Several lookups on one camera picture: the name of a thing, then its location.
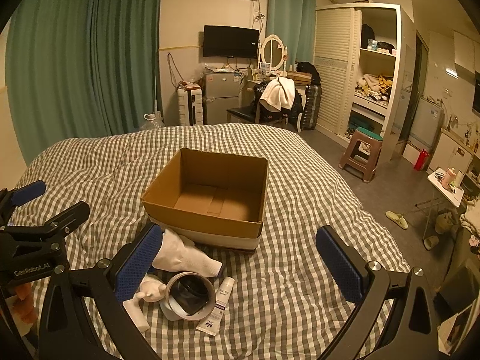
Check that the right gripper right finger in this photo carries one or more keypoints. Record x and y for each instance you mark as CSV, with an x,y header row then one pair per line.
x,y
411,328

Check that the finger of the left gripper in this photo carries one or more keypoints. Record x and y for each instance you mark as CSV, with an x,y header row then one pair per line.
x,y
11,199
61,225

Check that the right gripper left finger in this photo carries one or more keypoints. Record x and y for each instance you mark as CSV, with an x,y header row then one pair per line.
x,y
66,329

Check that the white tissue pack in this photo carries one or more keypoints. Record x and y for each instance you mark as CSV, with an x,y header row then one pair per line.
x,y
179,254

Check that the white cream tube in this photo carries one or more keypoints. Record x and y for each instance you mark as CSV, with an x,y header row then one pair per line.
x,y
211,324

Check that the white bear figurine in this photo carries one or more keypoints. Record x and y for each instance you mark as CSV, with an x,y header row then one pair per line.
x,y
151,289

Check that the black glass jar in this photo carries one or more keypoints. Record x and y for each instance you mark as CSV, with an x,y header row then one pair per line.
x,y
191,293

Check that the green slipper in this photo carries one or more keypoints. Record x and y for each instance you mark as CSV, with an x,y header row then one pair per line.
x,y
398,219

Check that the grey checkered bed quilt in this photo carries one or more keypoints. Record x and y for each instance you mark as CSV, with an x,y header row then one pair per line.
x,y
285,304

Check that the white folding side table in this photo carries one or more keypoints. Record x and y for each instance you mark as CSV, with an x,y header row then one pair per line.
x,y
454,196

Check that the clear water jug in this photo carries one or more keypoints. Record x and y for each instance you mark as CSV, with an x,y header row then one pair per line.
x,y
152,121

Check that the green curtain left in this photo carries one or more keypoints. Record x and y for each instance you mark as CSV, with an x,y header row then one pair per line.
x,y
81,68

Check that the pink cup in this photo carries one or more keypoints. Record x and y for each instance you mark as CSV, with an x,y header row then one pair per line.
x,y
448,177

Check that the red fire extinguisher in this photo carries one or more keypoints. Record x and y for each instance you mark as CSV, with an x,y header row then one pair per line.
x,y
421,160

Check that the open cardboard box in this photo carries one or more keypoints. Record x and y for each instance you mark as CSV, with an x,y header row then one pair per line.
x,y
211,198

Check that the white suitcase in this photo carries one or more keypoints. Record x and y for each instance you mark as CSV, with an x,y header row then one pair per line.
x,y
190,105

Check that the white washing machine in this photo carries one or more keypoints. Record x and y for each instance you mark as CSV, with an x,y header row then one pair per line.
x,y
426,125

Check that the grey mini fridge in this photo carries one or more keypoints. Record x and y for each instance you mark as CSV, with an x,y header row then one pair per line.
x,y
221,93

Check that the black chair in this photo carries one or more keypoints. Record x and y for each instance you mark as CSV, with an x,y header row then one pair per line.
x,y
257,114

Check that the pile of clothes on shelf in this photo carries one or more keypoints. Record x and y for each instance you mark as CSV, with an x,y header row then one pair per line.
x,y
375,87

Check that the dark suitcase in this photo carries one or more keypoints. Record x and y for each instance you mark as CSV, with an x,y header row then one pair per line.
x,y
311,107

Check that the white garment on chair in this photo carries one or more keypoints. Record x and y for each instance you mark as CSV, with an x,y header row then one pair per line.
x,y
278,95

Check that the white wardrobe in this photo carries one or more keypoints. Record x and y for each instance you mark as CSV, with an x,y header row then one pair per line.
x,y
353,39

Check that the black bag on desk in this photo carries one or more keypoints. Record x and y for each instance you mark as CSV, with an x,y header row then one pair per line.
x,y
307,67

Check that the oval vanity mirror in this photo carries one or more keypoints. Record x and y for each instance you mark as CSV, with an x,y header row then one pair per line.
x,y
273,52

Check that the teal curtain right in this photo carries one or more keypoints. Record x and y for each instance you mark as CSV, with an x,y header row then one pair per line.
x,y
294,22

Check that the black wall television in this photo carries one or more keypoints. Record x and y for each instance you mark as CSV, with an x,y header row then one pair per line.
x,y
230,42

